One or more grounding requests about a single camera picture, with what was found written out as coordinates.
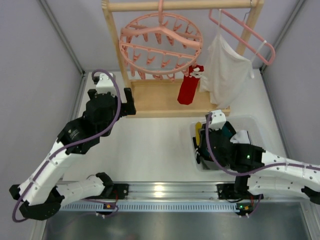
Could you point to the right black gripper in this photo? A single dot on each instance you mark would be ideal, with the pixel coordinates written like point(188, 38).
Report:
point(208, 141)

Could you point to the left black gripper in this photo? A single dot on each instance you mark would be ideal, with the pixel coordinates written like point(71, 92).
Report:
point(127, 107)

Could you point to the white sock with black stripes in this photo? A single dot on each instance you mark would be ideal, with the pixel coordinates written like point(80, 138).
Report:
point(241, 137)

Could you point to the yellow sock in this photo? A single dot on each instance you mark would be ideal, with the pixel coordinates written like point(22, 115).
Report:
point(198, 127)

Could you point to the red sock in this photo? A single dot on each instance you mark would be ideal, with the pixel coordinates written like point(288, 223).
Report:
point(189, 84)

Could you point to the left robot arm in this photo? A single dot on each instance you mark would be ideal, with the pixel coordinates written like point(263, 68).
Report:
point(40, 196)

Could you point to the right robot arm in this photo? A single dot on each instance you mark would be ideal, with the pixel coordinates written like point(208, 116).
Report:
point(256, 170)

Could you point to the pink round clip hanger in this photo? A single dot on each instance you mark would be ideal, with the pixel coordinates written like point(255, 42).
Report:
point(160, 44)

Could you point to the wooden clothes rack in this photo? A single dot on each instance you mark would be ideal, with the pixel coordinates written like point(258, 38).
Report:
point(233, 19)

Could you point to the black sock in basket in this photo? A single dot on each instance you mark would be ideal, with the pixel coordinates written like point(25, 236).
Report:
point(200, 159)

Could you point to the white plastic basket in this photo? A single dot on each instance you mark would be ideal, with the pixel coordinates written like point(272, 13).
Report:
point(256, 132)

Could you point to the white hanging garment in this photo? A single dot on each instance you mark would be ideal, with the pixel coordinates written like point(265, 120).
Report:
point(225, 73)

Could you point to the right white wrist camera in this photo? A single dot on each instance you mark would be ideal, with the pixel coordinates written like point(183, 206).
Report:
point(216, 119)

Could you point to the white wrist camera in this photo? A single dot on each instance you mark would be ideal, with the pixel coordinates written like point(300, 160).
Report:
point(216, 119)
point(105, 85)

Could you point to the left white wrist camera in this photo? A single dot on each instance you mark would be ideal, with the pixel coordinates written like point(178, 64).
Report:
point(105, 85)

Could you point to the aluminium mounting rail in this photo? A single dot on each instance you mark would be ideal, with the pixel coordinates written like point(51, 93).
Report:
point(189, 197)

